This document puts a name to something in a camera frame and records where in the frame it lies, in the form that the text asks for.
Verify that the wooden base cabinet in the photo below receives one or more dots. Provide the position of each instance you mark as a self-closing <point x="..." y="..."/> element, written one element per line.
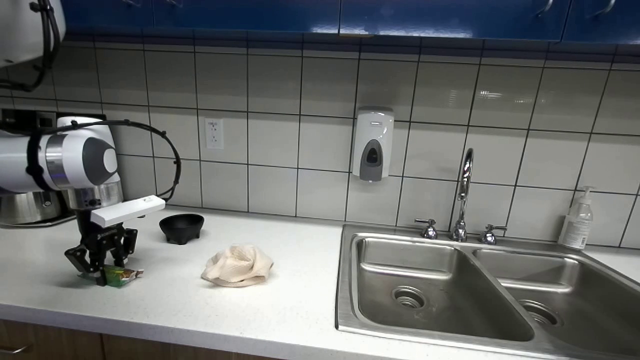
<point x="67" y="342"/>

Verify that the clear soap bottle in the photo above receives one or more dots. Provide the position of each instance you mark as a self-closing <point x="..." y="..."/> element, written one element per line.
<point x="577" y="222"/>

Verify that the white wall soap dispenser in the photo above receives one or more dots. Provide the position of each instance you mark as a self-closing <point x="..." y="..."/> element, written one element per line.
<point x="372" y="142"/>

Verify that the blue wall cabinet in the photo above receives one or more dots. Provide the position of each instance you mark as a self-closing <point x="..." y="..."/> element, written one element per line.
<point x="266" y="14"/>

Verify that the beige crumpled cloth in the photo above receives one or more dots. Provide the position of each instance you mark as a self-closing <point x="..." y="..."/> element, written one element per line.
<point x="237" y="264"/>

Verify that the green granola bar packet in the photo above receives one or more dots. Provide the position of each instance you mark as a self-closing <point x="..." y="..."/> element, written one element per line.
<point x="120" y="277"/>

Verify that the stainless steel double sink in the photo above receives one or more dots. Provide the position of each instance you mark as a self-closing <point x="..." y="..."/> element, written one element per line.
<point x="440" y="293"/>

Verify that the chrome faucet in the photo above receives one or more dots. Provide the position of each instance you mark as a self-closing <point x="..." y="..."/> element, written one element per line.
<point x="465" y="192"/>

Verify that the black bowl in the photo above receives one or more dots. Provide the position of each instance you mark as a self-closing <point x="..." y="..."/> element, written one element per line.
<point x="181" y="229"/>

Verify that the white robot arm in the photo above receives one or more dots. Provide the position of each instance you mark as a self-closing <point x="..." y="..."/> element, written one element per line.
<point x="73" y="161"/>

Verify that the white wall outlet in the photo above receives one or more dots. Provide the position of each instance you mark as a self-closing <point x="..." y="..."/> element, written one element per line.
<point x="215" y="132"/>

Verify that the steel coffee carafe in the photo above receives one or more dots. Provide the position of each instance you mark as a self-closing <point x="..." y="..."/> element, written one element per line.
<point x="27" y="207"/>

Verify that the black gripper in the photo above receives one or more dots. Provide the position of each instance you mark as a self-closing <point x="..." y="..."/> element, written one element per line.
<point x="101" y="236"/>

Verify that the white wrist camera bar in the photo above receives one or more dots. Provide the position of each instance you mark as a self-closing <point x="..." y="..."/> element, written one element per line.
<point x="126" y="211"/>

